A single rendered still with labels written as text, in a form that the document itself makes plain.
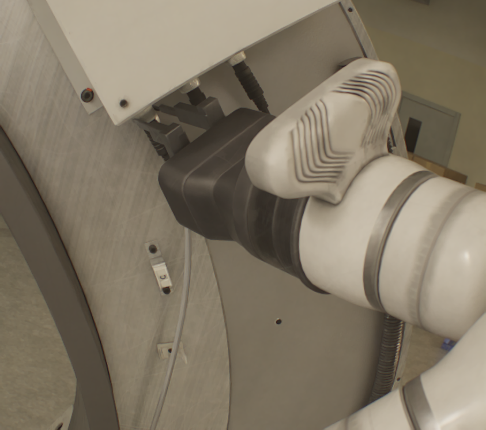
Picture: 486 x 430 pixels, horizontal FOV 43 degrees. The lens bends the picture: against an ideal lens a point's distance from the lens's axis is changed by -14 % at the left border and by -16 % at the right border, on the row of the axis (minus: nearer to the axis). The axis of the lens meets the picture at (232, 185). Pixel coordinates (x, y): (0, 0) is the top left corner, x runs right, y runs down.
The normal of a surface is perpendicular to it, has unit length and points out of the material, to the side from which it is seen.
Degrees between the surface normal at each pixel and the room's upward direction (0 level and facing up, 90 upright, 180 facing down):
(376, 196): 62
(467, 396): 69
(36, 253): 90
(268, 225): 108
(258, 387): 90
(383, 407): 52
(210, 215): 129
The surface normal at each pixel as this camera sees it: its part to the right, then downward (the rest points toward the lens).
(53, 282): 0.24, 0.22
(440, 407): -0.58, -0.60
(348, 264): -0.69, 0.26
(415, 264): -0.76, -0.08
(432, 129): -0.56, -0.04
